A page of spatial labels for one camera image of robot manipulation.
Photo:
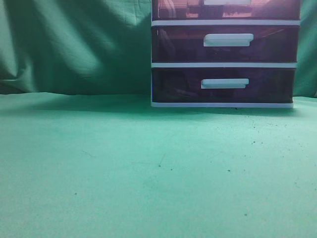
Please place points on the tinted purple drawer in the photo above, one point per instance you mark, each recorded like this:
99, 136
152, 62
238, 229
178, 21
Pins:
184, 85
226, 9
225, 43

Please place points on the green cloth table cover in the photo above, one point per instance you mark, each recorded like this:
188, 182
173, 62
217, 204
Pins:
115, 167

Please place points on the green cloth backdrop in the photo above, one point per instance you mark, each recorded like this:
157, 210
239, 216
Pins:
75, 47

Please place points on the white plastic drawer cabinet frame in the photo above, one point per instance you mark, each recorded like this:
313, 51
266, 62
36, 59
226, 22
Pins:
222, 83

